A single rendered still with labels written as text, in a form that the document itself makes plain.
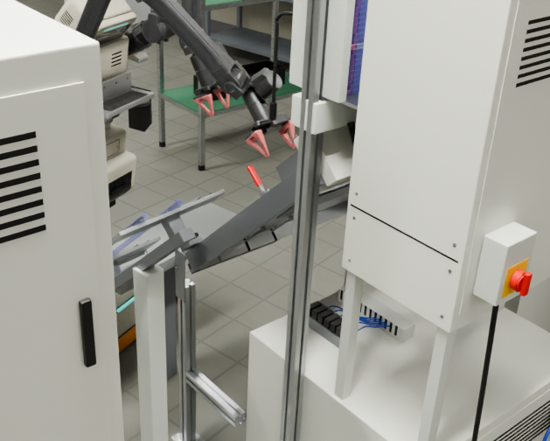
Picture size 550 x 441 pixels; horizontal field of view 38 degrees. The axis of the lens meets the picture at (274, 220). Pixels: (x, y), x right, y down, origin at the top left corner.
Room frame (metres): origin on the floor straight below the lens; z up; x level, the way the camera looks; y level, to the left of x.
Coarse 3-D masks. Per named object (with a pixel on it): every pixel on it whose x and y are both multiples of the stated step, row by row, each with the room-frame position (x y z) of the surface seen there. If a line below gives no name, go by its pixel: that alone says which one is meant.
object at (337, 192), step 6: (348, 180) 2.06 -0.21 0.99; (324, 186) 1.97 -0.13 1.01; (330, 186) 2.01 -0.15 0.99; (342, 186) 1.87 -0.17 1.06; (348, 186) 1.88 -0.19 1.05; (324, 192) 1.83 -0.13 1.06; (330, 192) 1.84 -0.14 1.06; (336, 192) 1.88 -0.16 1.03; (342, 192) 1.94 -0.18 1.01; (348, 192) 1.99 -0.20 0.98; (318, 198) 1.83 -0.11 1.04; (324, 198) 1.88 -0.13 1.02; (330, 198) 1.92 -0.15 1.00; (288, 210) 1.80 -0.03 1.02; (282, 216) 1.84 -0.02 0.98
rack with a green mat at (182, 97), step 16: (176, 0) 4.34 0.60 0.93; (208, 0) 4.31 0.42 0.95; (224, 0) 4.33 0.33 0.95; (240, 0) 4.35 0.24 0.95; (256, 0) 4.41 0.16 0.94; (272, 0) 4.49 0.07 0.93; (272, 16) 5.07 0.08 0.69; (272, 32) 5.07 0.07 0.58; (160, 48) 4.49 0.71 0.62; (272, 48) 5.06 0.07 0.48; (160, 64) 4.49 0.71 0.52; (160, 80) 4.48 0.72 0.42; (288, 80) 4.82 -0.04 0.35; (160, 96) 4.48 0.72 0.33; (176, 96) 4.43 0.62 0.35; (192, 96) 4.45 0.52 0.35; (240, 96) 4.49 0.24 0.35; (288, 96) 4.59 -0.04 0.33; (160, 112) 4.48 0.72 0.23; (192, 112) 4.23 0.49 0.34; (224, 112) 4.27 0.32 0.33; (160, 128) 4.49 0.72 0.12; (160, 144) 4.49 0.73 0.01
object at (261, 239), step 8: (328, 208) 2.41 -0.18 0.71; (336, 208) 2.42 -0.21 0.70; (344, 208) 2.44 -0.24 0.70; (320, 216) 2.37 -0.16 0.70; (328, 216) 2.39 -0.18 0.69; (336, 216) 2.40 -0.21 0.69; (288, 224) 2.29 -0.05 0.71; (264, 232) 2.22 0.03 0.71; (272, 232) 2.25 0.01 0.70; (280, 232) 2.25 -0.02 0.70; (288, 232) 2.26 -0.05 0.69; (248, 240) 2.17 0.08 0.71; (256, 240) 2.19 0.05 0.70; (264, 240) 2.20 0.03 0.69; (272, 240) 2.21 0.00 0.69; (232, 248) 2.12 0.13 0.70; (240, 248) 2.14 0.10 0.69; (248, 248) 2.16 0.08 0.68; (224, 256) 2.09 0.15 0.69; (232, 256) 2.11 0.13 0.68; (208, 264) 2.05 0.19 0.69
